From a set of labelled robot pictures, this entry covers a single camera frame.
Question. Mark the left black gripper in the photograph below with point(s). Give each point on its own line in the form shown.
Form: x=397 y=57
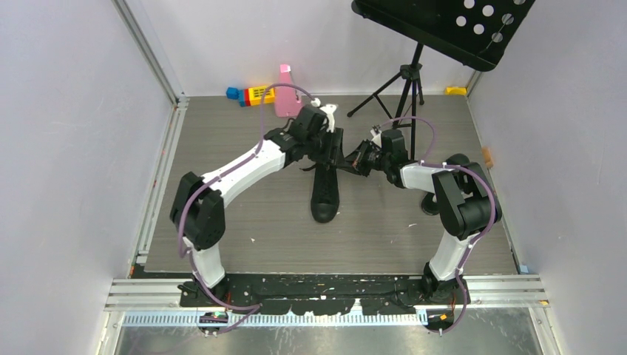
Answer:
x=333 y=154

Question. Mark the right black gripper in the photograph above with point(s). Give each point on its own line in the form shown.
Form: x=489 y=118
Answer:
x=355 y=161

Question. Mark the black canvas shoe with laces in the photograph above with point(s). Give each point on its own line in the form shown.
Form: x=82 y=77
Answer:
x=324 y=203

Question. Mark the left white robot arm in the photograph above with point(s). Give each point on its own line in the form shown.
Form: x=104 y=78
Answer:
x=199 y=208

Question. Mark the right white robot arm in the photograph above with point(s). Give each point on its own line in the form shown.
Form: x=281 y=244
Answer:
x=456 y=191

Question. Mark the pink metronome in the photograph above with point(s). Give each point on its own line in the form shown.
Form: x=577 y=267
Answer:
x=287 y=99

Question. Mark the yellow toy block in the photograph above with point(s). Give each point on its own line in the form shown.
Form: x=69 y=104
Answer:
x=254 y=96

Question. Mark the blue toy block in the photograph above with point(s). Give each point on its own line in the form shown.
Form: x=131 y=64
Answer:
x=232 y=93

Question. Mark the yellow corner piece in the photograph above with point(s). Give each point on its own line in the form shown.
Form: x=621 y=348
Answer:
x=455 y=91

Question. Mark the small orange block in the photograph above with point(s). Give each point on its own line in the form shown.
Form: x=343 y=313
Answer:
x=487 y=156

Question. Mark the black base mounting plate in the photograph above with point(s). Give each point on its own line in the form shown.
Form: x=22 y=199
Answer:
x=324 y=294

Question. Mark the black music stand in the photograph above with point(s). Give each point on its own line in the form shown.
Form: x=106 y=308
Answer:
x=473 y=33

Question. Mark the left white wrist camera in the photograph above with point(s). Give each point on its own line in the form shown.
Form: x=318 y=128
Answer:
x=329 y=110

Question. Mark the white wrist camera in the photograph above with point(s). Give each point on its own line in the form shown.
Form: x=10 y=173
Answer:
x=329 y=110
x=376 y=133

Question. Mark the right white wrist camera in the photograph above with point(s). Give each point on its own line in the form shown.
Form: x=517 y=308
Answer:
x=376 y=133

